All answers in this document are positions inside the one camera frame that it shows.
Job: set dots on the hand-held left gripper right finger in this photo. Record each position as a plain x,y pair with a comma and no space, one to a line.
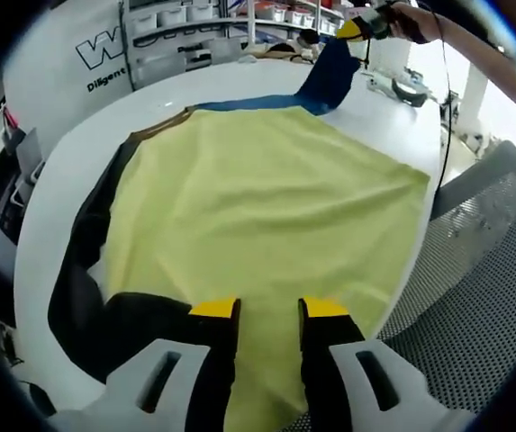
325,342

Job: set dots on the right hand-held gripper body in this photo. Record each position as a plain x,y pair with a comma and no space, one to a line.
380,22

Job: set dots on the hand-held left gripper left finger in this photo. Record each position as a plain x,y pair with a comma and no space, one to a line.
217,360

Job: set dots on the yellow garment with brown collar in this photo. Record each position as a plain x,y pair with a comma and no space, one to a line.
262,202

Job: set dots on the person's right hand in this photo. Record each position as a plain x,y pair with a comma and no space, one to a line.
410,22

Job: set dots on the white handheld controller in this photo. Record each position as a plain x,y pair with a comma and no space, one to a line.
380,83

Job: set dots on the small white cloth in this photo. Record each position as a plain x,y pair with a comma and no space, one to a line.
248,59

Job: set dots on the grey shelf rack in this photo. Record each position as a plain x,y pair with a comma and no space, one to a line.
221,40

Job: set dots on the white storage bin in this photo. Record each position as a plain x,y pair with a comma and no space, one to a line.
201,12
144,22
172,15

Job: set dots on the grey mesh office chair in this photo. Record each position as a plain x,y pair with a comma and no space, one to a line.
478,279

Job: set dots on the white chair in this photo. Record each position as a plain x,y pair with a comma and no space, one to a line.
29,157

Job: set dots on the white lettered partition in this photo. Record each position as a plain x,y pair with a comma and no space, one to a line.
59,58

